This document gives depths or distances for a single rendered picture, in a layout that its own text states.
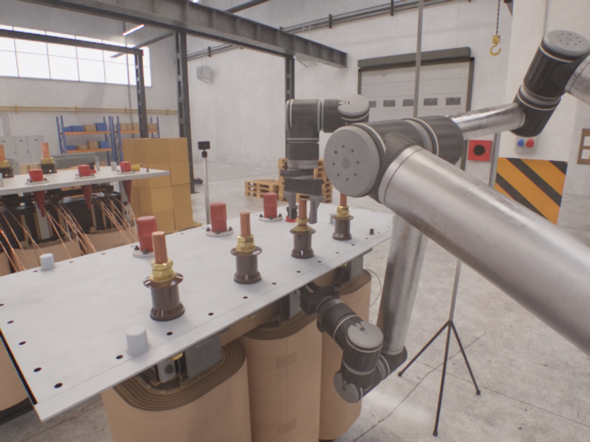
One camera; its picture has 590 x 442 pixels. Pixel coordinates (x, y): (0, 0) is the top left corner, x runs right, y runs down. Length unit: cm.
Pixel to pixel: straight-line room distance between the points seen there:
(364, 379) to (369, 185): 64
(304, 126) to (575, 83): 88
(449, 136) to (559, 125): 492
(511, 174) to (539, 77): 444
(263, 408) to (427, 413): 145
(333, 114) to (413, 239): 45
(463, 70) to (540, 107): 1312
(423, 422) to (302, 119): 209
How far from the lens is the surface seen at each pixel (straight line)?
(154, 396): 113
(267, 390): 141
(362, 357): 103
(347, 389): 114
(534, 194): 583
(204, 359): 107
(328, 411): 197
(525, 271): 58
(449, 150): 88
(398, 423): 255
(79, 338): 89
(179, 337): 80
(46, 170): 295
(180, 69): 1101
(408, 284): 103
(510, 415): 285
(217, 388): 111
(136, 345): 77
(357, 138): 66
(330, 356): 175
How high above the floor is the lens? 179
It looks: 15 degrees down
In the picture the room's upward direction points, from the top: straight up
